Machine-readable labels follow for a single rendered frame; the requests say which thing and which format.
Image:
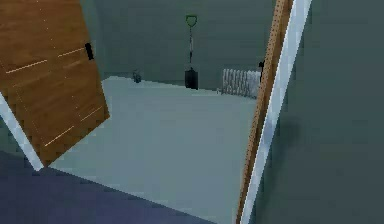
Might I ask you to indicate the white radiator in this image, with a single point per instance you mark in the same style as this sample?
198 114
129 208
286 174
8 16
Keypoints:
240 82

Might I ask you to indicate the small grey object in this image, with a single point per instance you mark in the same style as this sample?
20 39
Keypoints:
136 77

